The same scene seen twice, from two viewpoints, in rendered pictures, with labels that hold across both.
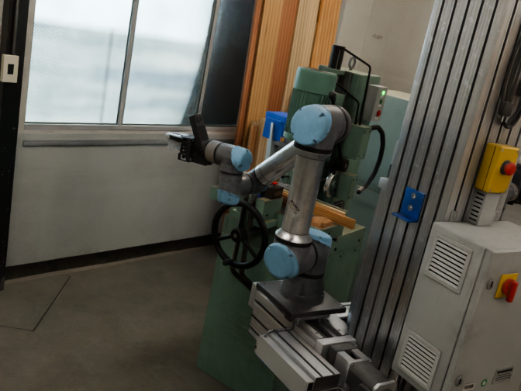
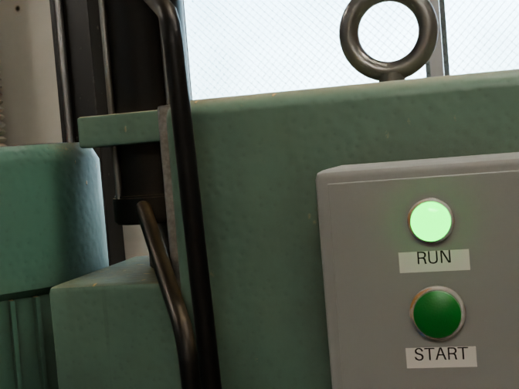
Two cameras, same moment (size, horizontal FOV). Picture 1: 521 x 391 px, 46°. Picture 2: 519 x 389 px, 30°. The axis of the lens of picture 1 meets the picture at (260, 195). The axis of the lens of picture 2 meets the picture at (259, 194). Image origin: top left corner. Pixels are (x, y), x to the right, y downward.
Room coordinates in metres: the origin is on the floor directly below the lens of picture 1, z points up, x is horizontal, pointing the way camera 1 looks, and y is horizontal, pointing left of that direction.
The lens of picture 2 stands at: (2.64, -0.82, 1.49)
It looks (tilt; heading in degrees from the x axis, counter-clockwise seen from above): 3 degrees down; 71
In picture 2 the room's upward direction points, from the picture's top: 5 degrees counter-clockwise
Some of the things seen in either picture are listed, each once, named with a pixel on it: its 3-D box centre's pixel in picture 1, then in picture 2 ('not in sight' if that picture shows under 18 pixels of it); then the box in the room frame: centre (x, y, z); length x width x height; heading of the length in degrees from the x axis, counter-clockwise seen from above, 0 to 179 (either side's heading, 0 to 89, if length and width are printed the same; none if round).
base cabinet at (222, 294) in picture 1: (278, 305); not in sight; (2.77, -0.20, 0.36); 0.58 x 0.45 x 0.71; 147
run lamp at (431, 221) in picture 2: not in sight; (430, 221); (2.84, -0.45, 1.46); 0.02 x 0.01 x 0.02; 147
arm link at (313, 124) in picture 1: (303, 193); not in sight; (1.79, -0.13, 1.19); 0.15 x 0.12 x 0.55; 147
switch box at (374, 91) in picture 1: (374, 102); (444, 332); (2.86, -0.43, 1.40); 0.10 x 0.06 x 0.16; 147
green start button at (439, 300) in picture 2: not in sight; (437, 314); (2.84, -0.45, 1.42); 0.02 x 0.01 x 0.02; 147
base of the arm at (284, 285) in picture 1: (304, 281); not in sight; (1.90, -0.20, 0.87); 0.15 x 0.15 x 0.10
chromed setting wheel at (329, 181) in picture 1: (332, 184); not in sight; (2.71, -0.31, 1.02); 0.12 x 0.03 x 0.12; 147
